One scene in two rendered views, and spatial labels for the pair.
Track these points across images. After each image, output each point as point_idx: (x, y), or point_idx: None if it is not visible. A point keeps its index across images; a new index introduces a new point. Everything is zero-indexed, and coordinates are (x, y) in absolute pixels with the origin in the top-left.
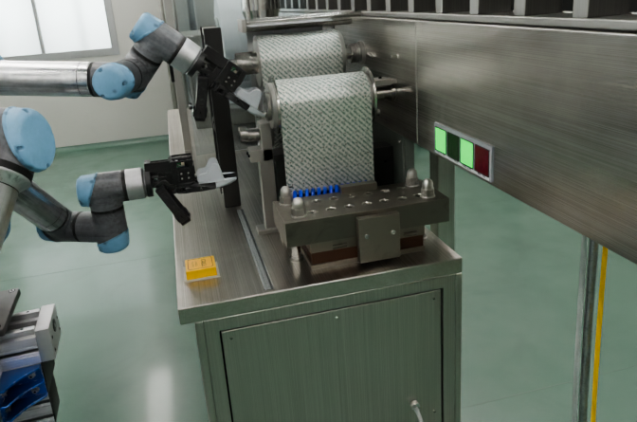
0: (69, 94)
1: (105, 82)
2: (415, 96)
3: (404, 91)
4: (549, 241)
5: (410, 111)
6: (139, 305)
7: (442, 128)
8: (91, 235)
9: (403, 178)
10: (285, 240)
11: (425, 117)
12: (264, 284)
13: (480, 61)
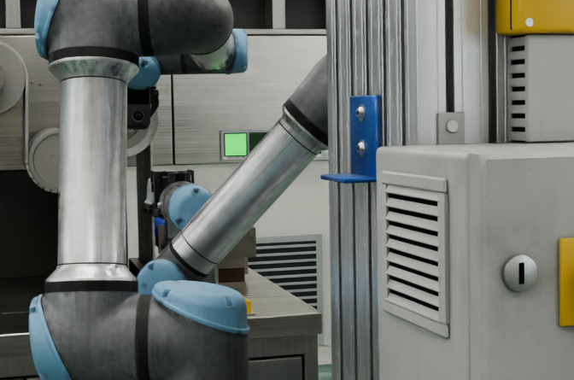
0: (225, 61)
1: (247, 49)
2: (170, 113)
3: None
4: None
5: (157, 131)
6: None
7: (238, 132)
8: (208, 277)
9: (126, 219)
10: (252, 248)
11: (194, 131)
12: (275, 295)
13: (297, 63)
